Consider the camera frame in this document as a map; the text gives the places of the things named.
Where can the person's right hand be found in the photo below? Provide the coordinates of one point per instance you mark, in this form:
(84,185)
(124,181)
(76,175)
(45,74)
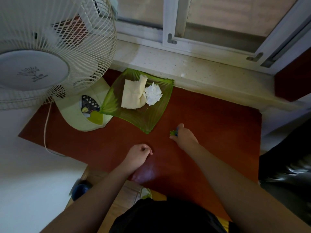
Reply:
(186,138)

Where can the person's left hand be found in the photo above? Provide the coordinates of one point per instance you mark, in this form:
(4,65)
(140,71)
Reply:
(135,157)

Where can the person's left fingers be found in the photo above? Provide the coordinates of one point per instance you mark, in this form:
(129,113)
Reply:
(145,148)

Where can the person's right thumb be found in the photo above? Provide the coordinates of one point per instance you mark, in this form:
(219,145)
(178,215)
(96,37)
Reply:
(181,126)

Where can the small green blue object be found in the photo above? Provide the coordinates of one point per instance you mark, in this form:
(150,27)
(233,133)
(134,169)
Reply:
(174,132)

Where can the person's left forearm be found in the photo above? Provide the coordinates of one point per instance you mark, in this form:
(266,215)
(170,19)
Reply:
(87,203)

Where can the person's right forearm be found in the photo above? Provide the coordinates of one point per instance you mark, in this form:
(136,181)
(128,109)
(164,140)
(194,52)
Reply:
(245,191)

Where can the crumpled white tissue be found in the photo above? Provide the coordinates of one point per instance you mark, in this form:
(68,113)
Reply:
(153,93)

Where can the white green shoe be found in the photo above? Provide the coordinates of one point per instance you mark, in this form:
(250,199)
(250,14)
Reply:
(146,193)

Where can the green glass square plate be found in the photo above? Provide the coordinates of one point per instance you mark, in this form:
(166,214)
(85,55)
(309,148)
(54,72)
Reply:
(138,100)

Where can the folded beige napkin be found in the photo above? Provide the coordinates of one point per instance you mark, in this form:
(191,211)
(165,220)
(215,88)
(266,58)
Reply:
(134,93)

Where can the person's black shirt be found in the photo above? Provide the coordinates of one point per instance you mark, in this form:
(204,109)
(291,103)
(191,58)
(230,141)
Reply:
(170,217)

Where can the blue slipper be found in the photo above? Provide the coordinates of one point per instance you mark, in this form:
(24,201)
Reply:
(80,189)

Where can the black bag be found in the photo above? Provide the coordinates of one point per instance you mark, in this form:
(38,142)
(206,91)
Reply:
(286,172)

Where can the white table fan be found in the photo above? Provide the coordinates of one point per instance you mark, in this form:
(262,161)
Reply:
(54,60)

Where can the white sliding window frame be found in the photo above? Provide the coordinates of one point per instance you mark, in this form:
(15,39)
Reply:
(218,31)

